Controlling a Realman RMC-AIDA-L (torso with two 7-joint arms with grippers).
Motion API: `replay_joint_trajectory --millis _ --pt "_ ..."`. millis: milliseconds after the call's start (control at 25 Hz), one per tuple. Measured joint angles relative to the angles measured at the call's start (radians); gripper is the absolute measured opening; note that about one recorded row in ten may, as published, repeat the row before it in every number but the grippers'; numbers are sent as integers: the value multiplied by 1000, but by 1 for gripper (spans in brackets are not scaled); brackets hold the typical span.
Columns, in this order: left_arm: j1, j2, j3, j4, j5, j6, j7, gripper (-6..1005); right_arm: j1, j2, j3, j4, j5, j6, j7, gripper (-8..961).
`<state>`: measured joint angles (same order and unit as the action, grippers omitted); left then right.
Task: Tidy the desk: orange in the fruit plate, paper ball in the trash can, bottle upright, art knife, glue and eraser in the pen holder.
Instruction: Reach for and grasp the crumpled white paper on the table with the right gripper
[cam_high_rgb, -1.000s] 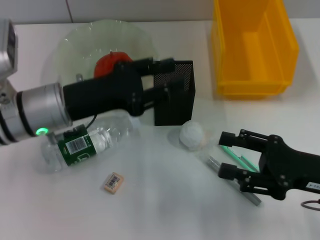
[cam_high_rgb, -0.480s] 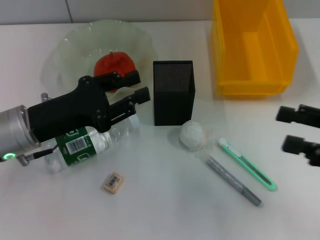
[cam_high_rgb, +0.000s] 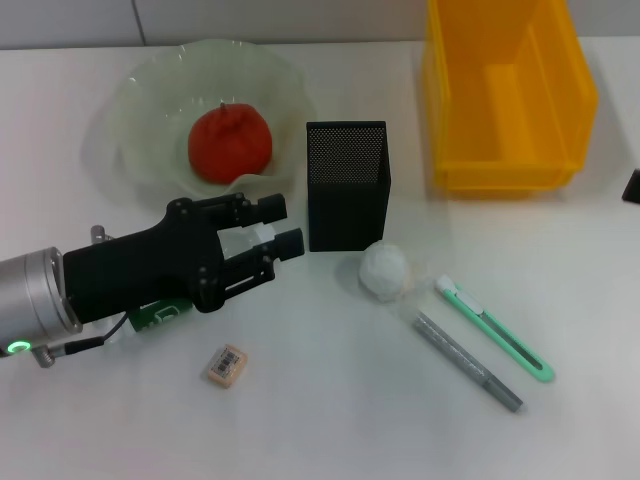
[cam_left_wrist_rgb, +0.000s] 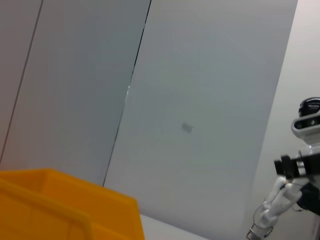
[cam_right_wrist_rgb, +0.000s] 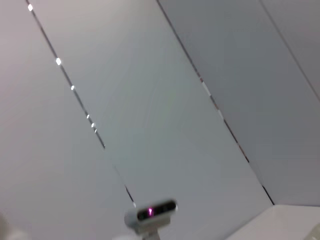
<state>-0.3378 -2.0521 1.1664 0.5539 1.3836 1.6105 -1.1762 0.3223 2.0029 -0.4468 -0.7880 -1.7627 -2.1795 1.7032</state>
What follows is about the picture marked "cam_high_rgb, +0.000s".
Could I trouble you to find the white paper ball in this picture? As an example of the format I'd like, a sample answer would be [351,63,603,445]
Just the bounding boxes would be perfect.
[358,241,414,304]

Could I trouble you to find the clear green-label water bottle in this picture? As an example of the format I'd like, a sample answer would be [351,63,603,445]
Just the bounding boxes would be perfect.
[94,223,277,346]

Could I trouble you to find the grey pen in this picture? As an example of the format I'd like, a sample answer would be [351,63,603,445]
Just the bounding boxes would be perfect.
[412,308,526,415]

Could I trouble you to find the yellow plastic storage bin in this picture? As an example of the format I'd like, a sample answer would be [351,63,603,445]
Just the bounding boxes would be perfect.
[422,0,600,195]

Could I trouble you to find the black mesh pen holder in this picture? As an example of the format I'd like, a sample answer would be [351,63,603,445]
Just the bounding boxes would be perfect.
[305,120,393,253]

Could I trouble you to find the beige eraser with barcode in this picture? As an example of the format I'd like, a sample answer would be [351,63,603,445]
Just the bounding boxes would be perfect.
[203,343,250,389]

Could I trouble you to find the red-orange orange fruit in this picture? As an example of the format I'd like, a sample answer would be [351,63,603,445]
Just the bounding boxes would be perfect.
[187,101,274,185]

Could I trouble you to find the pale green glass fruit plate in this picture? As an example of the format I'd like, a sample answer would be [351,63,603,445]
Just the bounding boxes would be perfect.
[82,39,316,214]

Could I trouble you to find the mint green utility knife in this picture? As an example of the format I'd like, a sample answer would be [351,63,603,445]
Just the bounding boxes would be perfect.
[434,276,556,385]

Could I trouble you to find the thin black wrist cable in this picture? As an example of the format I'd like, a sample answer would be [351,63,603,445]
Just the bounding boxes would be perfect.
[47,312,130,354]

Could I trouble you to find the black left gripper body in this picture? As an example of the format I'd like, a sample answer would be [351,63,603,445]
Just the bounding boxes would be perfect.
[62,197,227,325]

